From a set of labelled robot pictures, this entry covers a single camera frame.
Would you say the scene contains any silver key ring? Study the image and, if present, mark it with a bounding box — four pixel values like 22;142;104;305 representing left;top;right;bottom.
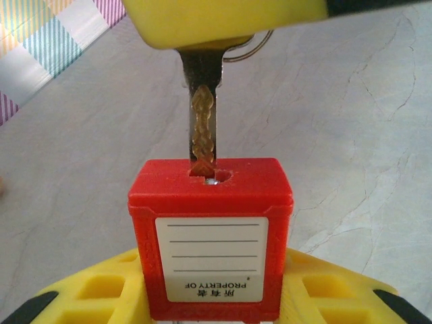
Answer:
222;29;275;64

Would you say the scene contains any silver key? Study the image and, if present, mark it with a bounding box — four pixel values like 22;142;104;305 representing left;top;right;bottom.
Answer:
180;47;225;178

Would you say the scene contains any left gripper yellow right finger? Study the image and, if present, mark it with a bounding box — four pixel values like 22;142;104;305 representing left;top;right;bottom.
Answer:
279;248;432;324

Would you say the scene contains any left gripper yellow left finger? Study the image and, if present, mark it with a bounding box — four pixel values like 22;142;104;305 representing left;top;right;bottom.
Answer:
0;248;151;324

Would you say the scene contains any small red cube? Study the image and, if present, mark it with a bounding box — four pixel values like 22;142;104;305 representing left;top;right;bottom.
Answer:
127;157;294;324

